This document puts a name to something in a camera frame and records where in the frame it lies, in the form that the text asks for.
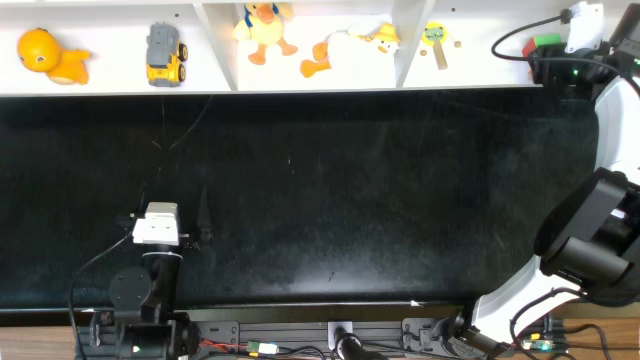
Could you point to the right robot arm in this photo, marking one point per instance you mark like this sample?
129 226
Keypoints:
590 240

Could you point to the white shelf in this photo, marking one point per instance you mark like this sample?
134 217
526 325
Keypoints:
300 75

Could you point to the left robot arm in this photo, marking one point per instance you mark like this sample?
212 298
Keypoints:
150 295

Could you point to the many-coloured puzzle cube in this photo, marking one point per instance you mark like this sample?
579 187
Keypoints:
545 41

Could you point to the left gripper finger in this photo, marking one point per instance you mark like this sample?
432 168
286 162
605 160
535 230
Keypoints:
142 200
204 220

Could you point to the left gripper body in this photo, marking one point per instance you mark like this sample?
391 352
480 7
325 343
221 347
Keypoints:
190 242

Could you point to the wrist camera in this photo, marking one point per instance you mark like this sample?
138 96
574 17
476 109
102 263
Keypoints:
584 27
157 225

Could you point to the white plush duck yellow hat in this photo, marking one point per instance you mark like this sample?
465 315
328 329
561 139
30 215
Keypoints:
357 50

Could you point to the mounting rail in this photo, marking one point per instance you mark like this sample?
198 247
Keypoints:
310 335

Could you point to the yellow rubber duck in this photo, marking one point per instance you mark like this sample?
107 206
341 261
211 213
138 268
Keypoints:
50 55

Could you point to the yellow rattle drum toy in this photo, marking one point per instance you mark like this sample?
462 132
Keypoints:
434 36

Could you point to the grey and yellow toy truck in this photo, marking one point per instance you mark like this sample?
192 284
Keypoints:
164 60

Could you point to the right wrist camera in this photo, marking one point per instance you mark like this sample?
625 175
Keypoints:
584 27

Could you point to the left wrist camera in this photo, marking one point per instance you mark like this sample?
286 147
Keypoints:
157 225

